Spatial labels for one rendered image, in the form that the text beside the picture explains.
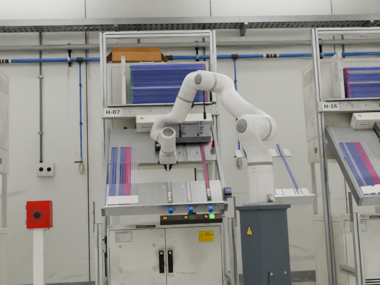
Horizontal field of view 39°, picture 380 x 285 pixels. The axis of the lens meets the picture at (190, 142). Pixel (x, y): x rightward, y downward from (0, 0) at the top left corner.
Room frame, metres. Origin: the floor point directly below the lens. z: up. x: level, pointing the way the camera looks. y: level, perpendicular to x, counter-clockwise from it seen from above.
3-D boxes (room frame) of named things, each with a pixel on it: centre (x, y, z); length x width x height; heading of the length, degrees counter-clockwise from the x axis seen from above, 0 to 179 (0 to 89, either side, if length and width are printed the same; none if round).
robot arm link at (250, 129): (2.46, -0.30, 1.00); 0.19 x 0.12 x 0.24; 134
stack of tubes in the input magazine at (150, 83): (3.46, 0.13, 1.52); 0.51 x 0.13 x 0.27; 94
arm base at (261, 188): (2.48, -0.32, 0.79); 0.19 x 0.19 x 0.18
